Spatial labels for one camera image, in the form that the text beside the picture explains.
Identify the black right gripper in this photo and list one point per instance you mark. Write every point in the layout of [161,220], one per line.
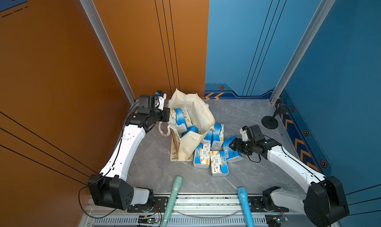
[236,144]

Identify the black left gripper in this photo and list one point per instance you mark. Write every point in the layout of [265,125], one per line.
[165,112]

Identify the row tissue pack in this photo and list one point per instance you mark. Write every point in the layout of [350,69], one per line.
[209,137]
[182,119]
[217,137]

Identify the cream floral canvas bag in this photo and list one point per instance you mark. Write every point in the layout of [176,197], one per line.
[182,148]

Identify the blue white tissue pack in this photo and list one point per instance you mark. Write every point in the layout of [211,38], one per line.
[191,129]

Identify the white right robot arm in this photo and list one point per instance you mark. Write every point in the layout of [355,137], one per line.
[323,202]

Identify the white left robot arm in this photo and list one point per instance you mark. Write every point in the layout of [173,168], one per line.
[109,188]

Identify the black round-base stand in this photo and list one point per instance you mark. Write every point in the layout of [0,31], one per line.
[270,122]

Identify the right circuit board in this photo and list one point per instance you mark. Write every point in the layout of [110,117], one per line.
[276,221]

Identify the circuit board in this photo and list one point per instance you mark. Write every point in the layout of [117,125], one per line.
[144,221]
[276,221]

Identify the left circuit board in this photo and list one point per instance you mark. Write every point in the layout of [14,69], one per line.
[144,221]

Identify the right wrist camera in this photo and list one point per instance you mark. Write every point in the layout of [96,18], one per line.
[243,132]

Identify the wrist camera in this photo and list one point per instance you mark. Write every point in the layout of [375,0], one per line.
[160,98]
[243,132]

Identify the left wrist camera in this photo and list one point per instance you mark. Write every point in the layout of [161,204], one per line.
[160,98]

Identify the blue handle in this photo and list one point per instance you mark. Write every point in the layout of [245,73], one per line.
[243,196]

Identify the green handle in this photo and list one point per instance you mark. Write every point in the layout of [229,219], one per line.
[172,199]

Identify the aluminium front rail frame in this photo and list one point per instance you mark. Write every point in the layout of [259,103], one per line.
[204,210]

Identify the aluminium corner post left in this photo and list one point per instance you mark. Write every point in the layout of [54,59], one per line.
[97,24]

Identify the aluminium corner post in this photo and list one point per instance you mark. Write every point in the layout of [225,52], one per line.
[313,27]
[97,24]

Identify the aluminium corner post right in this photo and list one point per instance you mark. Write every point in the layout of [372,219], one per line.
[313,27]

